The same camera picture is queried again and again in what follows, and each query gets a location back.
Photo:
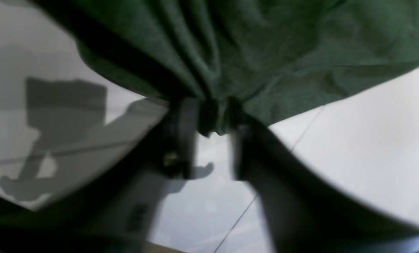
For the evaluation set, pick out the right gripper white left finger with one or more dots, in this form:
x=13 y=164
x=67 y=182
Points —
x=114 y=212

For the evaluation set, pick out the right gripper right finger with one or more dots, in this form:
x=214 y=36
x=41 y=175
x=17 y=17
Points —
x=304 y=213

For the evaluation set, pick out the dark green t-shirt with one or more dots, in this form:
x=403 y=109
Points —
x=278 y=58

